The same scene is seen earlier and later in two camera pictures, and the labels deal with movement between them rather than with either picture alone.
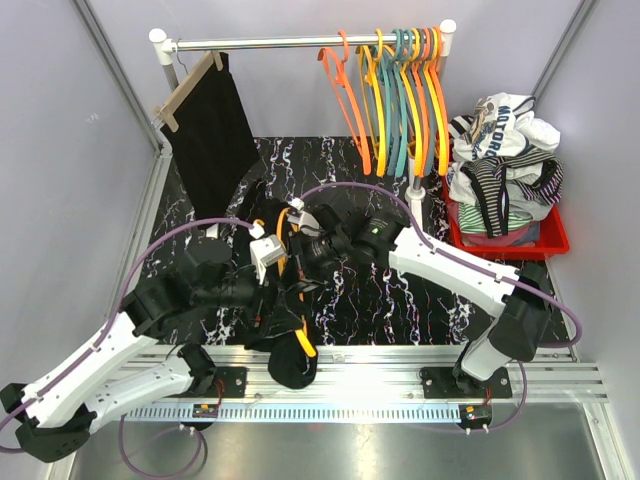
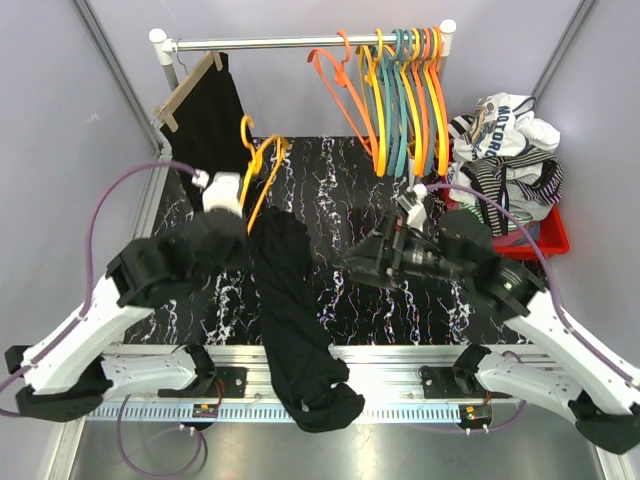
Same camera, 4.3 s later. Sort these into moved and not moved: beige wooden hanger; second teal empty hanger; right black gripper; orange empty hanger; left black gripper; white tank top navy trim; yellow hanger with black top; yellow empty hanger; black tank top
Moved: yellow hanger with black top; right black gripper; left black gripper; black tank top
Not moved: white tank top navy trim; second teal empty hanger; orange empty hanger; yellow empty hanger; beige wooden hanger
